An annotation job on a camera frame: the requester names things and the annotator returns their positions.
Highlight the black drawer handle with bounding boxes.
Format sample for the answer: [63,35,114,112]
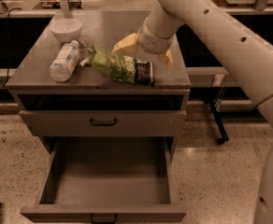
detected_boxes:
[91,214,118,224]
[89,118,117,127]

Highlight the black wheeled stand leg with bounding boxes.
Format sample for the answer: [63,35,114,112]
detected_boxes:
[203,98,229,145]

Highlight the green chip bag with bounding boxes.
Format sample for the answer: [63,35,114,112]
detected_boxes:
[80,44,137,84]

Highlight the black cable on left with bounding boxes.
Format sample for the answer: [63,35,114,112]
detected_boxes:
[0,7,23,133]

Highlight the black middle drawer handle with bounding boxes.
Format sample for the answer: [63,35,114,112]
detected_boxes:
[91,214,118,224]

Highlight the white ceramic bowl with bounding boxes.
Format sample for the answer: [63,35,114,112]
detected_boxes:
[50,19,82,43]

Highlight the grey open middle drawer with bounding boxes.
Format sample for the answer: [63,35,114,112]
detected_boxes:
[21,138,185,224]

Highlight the black top drawer handle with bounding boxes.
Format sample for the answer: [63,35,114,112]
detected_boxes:
[89,118,117,127]

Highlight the grey drawer cabinet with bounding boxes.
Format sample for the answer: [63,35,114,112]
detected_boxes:
[5,9,192,156]

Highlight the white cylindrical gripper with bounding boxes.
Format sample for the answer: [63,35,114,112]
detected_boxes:
[112,18,177,72]

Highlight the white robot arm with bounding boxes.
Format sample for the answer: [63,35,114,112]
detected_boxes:
[113,0,273,224]

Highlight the grey top drawer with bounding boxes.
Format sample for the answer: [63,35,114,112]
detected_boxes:
[19,94,187,138]

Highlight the clear plastic water bottle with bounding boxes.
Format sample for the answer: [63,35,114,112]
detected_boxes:
[50,40,79,82]

